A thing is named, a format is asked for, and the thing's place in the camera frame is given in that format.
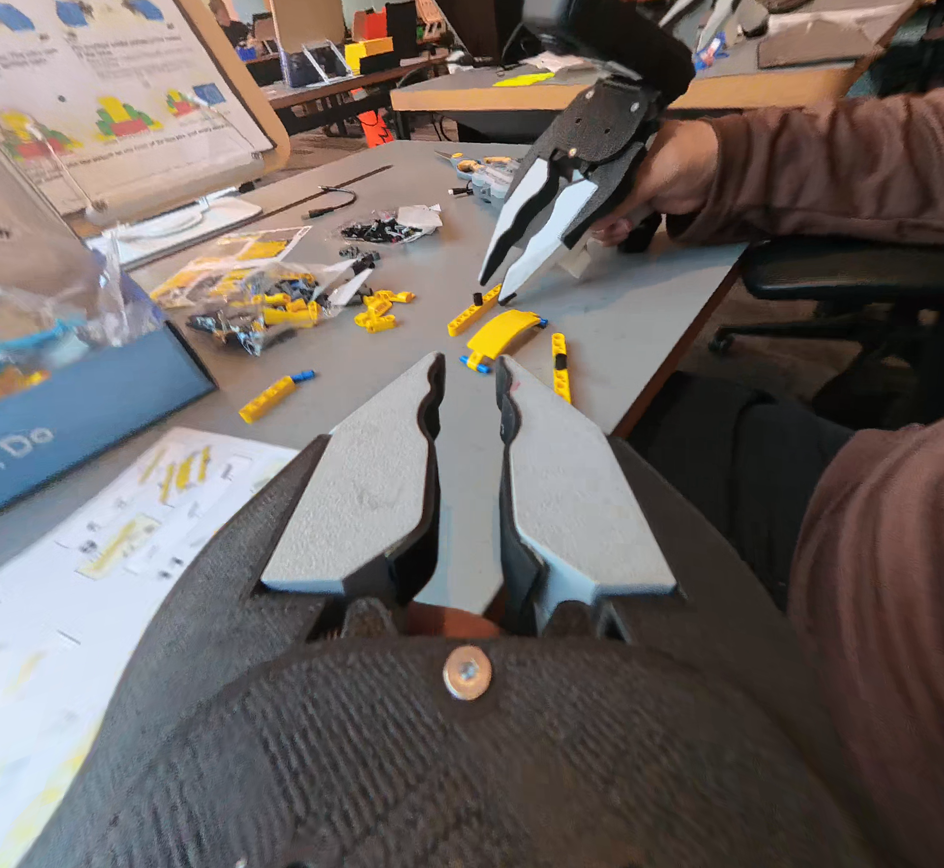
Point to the yellow angled panel piece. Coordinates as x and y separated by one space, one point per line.
377 304
402 296

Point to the person's right hand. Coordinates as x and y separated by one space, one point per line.
678 167

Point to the yellow box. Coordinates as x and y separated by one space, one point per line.
369 55

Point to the yellow holed beam black pin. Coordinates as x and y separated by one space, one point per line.
464 318
562 385

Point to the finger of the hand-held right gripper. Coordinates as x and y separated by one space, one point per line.
560 226
520 215

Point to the black monitor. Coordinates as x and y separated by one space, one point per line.
472 20

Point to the clear bag of yellow parts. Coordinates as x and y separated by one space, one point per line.
243 292

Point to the red box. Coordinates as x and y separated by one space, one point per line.
369 23

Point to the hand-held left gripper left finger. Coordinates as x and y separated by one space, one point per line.
361 499

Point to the pile of black pins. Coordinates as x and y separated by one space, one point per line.
359 260

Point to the clear bag of blue parts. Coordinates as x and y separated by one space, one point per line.
66 292

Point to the yellow curved panel blue pins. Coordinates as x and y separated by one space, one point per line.
498 333

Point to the wooden-edged background table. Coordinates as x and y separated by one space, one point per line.
664 90

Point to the black box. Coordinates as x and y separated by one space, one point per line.
402 23

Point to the dark grey pad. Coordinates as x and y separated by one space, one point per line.
826 42

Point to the yellow beam with blue pin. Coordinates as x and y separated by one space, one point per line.
265 399

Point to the clear bag of black parts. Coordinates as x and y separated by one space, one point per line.
420 215

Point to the black office chair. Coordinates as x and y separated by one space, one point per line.
811 270

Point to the person's brown sweater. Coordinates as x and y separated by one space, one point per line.
870 624

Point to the short yellow three-hole beam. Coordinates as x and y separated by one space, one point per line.
376 323

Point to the white stand base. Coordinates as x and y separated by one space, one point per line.
221 211

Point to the dark blue cardboard box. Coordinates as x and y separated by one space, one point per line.
110 403

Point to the grey desk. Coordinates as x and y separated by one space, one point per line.
627 292

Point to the person's right forearm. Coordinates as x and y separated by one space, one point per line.
811 167

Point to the white instruction sheet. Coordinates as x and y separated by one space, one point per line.
74 588

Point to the instruction display board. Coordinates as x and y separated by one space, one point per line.
110 71

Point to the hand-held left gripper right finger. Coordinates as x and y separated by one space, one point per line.
575 506

